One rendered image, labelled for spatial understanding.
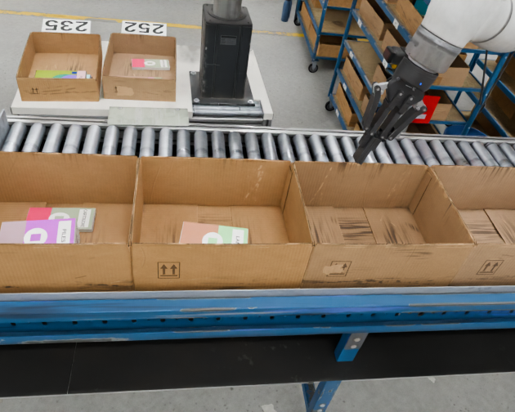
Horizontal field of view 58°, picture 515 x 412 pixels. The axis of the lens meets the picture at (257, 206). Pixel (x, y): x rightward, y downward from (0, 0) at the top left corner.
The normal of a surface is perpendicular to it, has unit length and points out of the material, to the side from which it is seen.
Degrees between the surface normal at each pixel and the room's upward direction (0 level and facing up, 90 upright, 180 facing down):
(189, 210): 2
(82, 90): 91
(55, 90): 91
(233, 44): 90
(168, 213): 1
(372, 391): 0
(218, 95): 90
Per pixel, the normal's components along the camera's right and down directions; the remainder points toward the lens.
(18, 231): 0.13, -0.72
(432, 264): 0.12, 0.70
